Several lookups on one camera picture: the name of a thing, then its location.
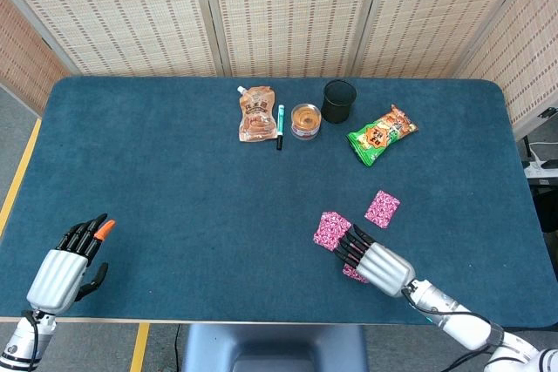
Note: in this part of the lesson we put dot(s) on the green and black marker pen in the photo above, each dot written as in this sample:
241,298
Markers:
280,126

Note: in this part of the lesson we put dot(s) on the left robot hand, orange fingertip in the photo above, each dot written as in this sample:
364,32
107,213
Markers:
56,276

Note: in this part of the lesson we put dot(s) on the black screen hinge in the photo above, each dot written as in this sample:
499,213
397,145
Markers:
547,112

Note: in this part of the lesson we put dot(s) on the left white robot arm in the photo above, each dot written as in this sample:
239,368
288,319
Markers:
19,341

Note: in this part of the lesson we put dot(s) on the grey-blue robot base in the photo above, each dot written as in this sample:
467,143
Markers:
274,346

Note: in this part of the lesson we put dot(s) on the right robot hand, black fingers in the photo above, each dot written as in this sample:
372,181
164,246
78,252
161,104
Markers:
383,269

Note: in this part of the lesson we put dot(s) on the white power strip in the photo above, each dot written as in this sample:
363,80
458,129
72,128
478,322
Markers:
542,168

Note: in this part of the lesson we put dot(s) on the black box beside table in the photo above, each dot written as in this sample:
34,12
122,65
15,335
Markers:
547,211

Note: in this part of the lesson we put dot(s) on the woven bamboo screen panel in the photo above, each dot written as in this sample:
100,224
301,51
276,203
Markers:
523,62
22,62
122,15
436,15
296,15

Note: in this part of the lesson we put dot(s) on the black mesh pen cup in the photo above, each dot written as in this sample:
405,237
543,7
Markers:
338,106

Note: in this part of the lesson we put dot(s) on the clear round plastic jar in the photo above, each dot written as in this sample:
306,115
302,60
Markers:
306,121

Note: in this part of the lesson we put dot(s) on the green and orange snack bag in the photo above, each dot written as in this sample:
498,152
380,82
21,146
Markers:
379,137

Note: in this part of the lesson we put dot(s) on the orange spouted sauce pouch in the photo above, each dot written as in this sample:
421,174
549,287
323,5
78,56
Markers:
257,119

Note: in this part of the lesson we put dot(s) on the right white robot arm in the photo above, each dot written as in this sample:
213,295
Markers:
457,315

